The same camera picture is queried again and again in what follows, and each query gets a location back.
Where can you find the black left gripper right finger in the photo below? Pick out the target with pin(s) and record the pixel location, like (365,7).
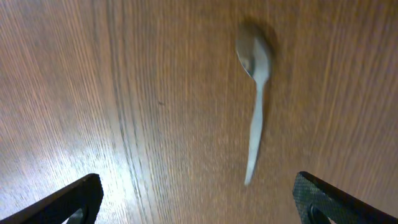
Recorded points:
(319,202)

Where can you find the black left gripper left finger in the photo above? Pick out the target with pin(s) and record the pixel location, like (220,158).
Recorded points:
(79,202)

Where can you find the metal teaspoon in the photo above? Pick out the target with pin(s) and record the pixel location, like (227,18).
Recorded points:
(255,56)

